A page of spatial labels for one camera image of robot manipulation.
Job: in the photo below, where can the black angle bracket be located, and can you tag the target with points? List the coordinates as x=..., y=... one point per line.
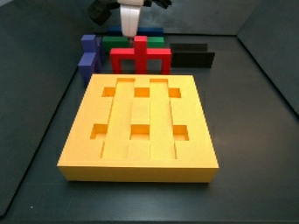
x=191, y=55

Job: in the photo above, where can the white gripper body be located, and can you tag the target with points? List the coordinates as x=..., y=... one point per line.
x=130, y=15

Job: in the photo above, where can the purple cross-shaped block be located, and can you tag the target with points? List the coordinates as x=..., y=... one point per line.
x=92, y=57

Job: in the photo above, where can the red cross-shaped block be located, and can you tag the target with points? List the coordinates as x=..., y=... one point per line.
x=140, y=54

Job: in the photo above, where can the blue rectangular block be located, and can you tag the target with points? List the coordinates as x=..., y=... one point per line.
x=143, y=31

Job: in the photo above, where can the yellow slotted board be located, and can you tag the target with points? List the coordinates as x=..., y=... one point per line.
x=139, y=132

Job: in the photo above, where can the green rectangular block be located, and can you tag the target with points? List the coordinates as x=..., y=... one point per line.
x=119, y=42

